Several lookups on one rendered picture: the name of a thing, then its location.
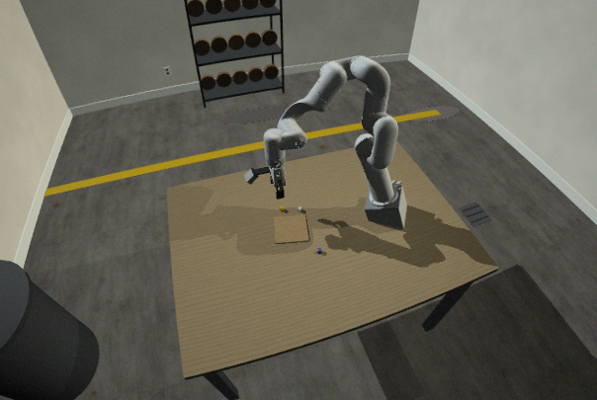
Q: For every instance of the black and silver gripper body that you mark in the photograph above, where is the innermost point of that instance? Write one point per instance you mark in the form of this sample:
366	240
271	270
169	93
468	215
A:
278	174

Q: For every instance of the brown square mat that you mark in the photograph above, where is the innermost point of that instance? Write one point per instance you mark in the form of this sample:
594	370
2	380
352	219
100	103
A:
289	229

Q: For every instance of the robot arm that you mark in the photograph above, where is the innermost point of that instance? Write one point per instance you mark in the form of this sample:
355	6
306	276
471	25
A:
375	150

